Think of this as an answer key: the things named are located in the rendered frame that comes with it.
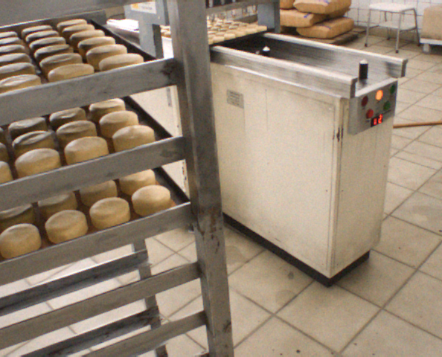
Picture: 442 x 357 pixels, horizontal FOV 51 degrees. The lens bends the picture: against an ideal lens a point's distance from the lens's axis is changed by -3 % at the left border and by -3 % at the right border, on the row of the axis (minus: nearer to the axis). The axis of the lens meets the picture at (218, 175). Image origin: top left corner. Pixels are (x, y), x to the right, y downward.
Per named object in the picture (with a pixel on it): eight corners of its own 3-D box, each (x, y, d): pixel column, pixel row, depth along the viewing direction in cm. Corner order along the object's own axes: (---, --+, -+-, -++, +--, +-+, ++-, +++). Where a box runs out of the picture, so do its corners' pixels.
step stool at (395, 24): (420, 46, 512) (425, 4, 490) (396, 53, 490) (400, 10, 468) (388, 39, 544) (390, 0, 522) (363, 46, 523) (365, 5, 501)
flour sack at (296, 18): (258, 24, 552) (257, 9, 544) (278, 18, 579) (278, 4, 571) (310, 30, 509) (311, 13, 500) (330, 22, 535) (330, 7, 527)
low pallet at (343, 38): (245, 41, 581) (245, 31, 575) (284, 28, 630) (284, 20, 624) (330, 53, 505) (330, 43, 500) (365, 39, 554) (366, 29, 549)
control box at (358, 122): (347, 133, 159) (348, 94, 152) (387, 113, 171) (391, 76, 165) (355, 136, 156) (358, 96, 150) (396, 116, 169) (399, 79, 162)
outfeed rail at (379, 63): (126, 19, 304) (125, 9, 301) (130, 18, 306) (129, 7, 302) (402, 78, 162) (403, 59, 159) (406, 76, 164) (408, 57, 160)
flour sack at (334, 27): (327, 41, 508) (327, 27, 501) (295, 37, 534) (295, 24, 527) (357, 28, 554) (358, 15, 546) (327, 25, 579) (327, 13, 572)
